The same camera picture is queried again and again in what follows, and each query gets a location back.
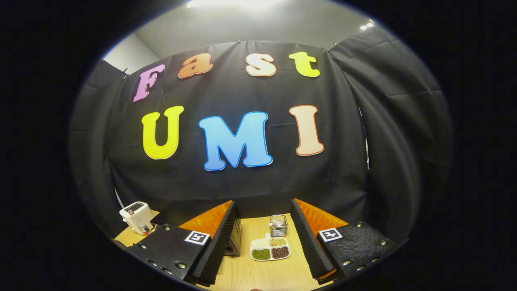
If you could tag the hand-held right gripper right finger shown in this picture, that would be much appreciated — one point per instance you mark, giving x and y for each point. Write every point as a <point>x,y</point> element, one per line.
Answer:
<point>309,242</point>

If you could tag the small ceiling light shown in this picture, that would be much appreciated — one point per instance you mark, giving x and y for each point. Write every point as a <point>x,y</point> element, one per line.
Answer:
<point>365,26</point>

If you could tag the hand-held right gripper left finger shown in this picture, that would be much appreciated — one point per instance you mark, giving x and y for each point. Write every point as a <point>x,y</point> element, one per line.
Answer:
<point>218,246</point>

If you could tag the white divided bean dish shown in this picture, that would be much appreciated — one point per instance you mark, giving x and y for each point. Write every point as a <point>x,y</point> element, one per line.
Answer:
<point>270,248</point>

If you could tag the black electric oven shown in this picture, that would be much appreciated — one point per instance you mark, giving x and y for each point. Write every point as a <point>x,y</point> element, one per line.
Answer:
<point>235,240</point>

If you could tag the white toaster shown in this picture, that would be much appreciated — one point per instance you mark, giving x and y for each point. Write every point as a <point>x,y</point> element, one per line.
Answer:
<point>135,212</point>

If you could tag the large ceiling light panel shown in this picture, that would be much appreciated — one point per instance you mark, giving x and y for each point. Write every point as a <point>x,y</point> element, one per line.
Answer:
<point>230,3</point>

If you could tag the black backdrop cloth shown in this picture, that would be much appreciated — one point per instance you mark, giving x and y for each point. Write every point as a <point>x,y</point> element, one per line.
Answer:
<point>242,93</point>

